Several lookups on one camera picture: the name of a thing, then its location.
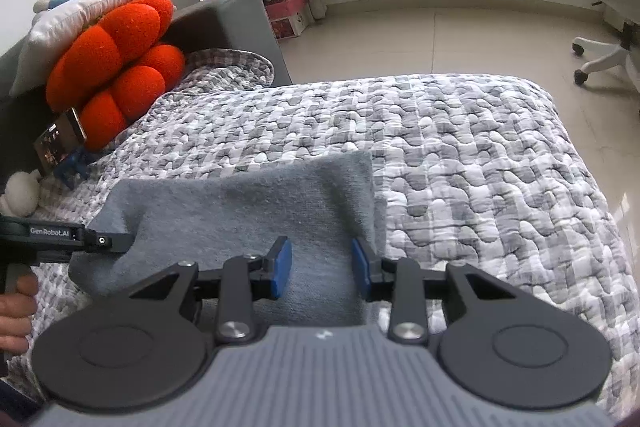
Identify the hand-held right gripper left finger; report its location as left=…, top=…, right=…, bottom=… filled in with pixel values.
left=129, top=236, right=293, bottom=343

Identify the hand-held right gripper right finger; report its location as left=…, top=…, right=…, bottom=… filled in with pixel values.
left=351, top=237, right=518, bottom=343

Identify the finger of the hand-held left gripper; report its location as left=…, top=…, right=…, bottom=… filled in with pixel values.
left=82, top=231, right=133, bottom=255

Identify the grey knit sweater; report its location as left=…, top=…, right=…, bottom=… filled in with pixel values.
left=70, top=151, right=387, bottom=328

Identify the person's left hand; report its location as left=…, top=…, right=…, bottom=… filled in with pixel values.
left=0, top=276, right=40, bottom=355

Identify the white plush toy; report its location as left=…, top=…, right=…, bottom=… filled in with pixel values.
left=0, top=170, right=42, bottom=218

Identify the smartphone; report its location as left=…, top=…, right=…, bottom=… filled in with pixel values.
left=33, top=108, right=87, bottom=175

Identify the grey quilted blanket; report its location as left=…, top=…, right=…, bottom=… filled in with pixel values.
left=10, top=48, right=640, bottom=427

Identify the person's navy clothing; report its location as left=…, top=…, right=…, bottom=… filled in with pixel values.
left=0, top=377, right=43, bottom=423

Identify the orange flower cushion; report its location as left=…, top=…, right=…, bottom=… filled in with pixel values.
left=46, top=0, right=187, bottom=151

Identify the white pillow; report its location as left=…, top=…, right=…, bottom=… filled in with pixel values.
left=9, top=0, right=166, bottom=96

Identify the white storage box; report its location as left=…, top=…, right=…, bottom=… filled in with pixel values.
left=270, top=13, right=308, bottom=40

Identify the pink storage basket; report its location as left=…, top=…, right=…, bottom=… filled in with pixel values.
left=264, top=0, right=307, bottom=20

